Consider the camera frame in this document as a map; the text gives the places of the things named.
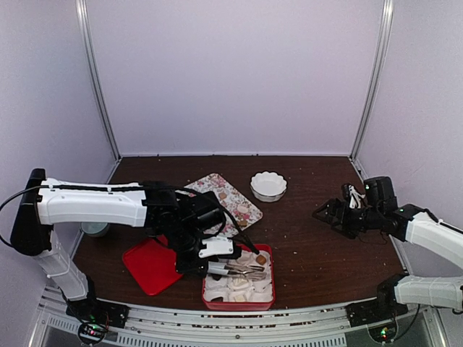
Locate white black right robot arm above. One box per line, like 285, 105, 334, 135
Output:
313, 176, 462, 326

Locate front aluminium rail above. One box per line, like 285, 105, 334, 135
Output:
26, 286, 451, 346

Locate red tin lid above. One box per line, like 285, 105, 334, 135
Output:
122, 238, 183, 296

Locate white oval chocolate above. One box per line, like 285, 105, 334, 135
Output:
237, 205, 249, 214

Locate right aluminium frame post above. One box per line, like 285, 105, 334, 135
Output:
350, 0, 394, 161

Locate white ridged chocolate packed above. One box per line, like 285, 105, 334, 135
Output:
231, 278, 249, 288

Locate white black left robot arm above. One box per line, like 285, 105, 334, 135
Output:
5, 168, 234, 321

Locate aluminium frame post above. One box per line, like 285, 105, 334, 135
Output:
350, 0, 394, 161
75, 0, 120, 159

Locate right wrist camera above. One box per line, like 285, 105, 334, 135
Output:
341, 183, 366, 209

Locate white scalloped ceramic dish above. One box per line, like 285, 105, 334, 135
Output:
250, 171, 287, 202

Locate red tin box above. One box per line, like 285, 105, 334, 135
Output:
202, 244, 276, 311

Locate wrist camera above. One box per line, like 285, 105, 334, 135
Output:
341, 183, 366, 209
198, 236, 242, 260

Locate brown chocolate back cell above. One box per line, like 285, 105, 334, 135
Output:
255, 254, 267, 265

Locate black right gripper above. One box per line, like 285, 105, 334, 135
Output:
312, 198, 382, 239

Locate floral rectangular tray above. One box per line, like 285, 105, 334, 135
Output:
185, 173, 263, 231

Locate left aluminium frame post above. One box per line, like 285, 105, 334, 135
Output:
75, 0, 120, 159

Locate pale green ceramic bowl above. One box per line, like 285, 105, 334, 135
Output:
80, 222, 109, 238

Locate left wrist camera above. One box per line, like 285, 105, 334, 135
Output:
198, 236, 242, 260

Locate white paper cup liners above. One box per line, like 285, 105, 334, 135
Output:
203, 250, 273, 303

